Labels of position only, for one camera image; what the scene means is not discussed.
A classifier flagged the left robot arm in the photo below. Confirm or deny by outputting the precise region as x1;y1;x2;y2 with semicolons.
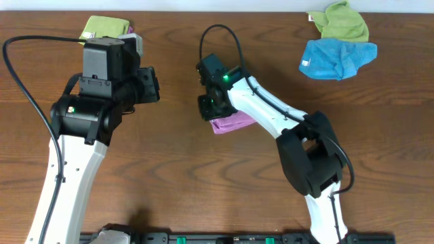
26;67;159;243

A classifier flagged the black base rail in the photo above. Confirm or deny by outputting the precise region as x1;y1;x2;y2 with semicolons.
79;223;397;244

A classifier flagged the crumpled green cloth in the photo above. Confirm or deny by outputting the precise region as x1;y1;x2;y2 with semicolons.
307;1;369;43

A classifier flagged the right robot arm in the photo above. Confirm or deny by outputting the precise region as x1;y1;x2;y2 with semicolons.
196;64;348;243

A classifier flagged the pink microfiber cloth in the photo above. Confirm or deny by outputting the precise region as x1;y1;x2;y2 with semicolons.
210;111;256;134

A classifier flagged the crumpled blue cloth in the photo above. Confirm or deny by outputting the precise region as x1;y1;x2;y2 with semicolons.
299;38;378;81

